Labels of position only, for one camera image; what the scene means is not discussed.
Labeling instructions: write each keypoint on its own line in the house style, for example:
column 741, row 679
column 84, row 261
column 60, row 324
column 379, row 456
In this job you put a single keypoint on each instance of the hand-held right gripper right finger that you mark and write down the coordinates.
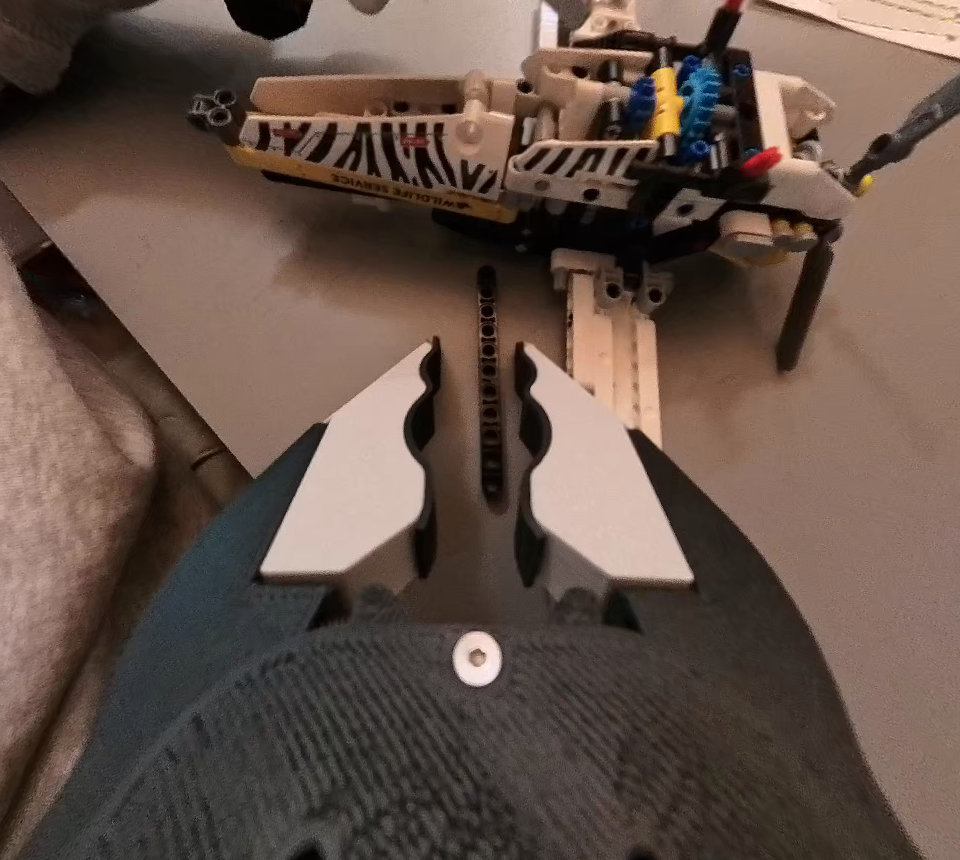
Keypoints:
column 592, row 500

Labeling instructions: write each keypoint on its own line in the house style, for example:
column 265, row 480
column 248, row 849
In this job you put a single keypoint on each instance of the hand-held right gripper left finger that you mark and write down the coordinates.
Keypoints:
column 352, row 492

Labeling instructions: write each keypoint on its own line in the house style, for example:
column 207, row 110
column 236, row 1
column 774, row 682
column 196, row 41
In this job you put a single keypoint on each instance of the black lego beam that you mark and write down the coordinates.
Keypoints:
column 490, row 380

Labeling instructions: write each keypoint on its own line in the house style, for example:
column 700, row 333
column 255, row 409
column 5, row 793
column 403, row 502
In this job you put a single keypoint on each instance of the zebra striped lego plane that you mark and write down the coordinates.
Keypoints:
column 375, row 147

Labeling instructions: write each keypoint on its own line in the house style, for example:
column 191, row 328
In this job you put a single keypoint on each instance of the person's grey sweater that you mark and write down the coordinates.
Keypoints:
column 60, row 500

